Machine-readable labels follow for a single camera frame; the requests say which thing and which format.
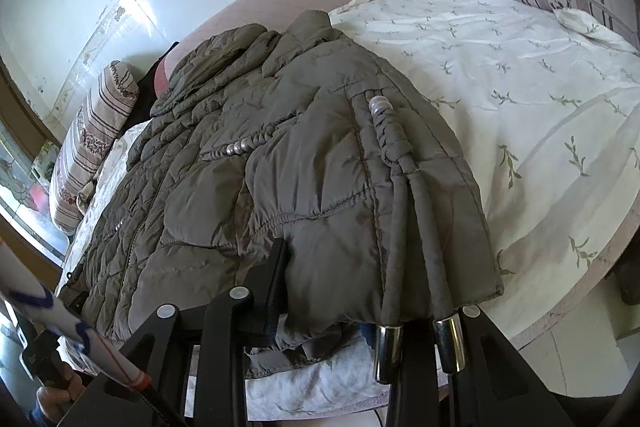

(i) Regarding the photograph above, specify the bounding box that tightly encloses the dark cloth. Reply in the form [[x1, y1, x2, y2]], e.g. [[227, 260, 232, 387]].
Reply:
[[134, 41, 180, 104]]

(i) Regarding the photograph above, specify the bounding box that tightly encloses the white floral bedsheet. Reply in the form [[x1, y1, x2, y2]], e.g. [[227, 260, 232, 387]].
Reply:
[[52, 0, 640, 423]]

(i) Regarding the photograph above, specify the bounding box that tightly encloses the olive hooded puffer jacket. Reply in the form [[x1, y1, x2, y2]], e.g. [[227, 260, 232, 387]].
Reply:
[[55, 9, 506, 384]]

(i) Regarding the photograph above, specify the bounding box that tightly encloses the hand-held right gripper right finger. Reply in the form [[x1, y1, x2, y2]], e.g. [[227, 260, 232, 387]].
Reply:
[[387, 306, 572, 427]]

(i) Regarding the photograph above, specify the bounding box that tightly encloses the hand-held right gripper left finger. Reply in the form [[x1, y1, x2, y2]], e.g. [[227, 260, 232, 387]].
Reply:
[[99, 237, 292, 427]]

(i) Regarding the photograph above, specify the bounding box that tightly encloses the person's left hand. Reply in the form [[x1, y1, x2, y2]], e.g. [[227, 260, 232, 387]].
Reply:
[[36, 359, 87, 415]]

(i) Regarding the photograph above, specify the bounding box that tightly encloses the striped floral pillow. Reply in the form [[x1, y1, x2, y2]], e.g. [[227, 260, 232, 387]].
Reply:
[[50, 61, 141, 235]]

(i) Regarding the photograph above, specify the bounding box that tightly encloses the white rod with blue print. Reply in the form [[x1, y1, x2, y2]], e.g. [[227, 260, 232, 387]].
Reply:
[[0, 239, 186, 427]]

